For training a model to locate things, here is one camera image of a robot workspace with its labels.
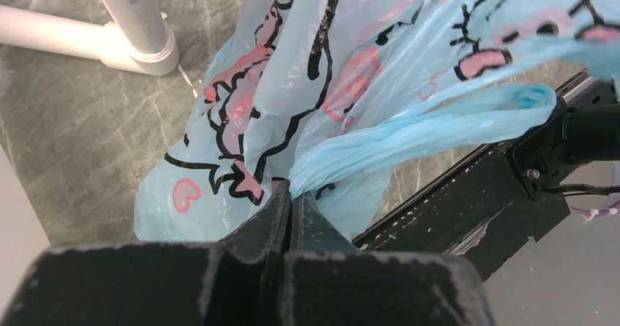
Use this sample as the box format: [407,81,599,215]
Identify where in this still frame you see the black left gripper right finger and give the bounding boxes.
[279,194,495,325]

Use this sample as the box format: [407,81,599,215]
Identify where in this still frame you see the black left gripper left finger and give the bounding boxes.
[1,181,292,325]

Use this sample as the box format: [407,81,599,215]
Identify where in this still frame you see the light blue printed plastic bag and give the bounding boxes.
[134,0,619,242]

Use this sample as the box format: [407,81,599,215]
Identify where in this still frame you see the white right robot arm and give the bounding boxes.
[563,104,619,164]

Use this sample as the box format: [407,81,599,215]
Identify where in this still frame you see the white plastic basket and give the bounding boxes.
[1,151,50,312]

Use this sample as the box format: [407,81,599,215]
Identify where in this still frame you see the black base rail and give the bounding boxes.
[353,72,619,278]

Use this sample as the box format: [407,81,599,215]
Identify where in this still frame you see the white PVC pipe frame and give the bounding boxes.
[1,0,179,76]

